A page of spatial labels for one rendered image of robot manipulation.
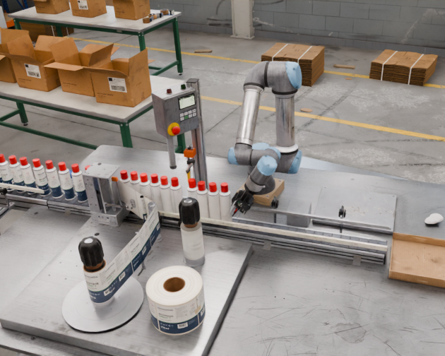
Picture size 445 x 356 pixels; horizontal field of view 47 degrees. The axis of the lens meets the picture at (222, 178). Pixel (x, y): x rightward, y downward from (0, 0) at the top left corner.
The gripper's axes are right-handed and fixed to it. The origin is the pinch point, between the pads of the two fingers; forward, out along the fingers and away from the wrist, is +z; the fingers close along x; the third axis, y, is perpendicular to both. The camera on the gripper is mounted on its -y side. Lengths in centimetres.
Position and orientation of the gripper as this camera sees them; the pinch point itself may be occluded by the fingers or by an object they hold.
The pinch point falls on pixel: (234, 213)
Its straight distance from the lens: 231.3
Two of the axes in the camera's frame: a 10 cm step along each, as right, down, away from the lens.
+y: -3.2, 5.1, -8.0
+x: 8.5, 5.3, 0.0
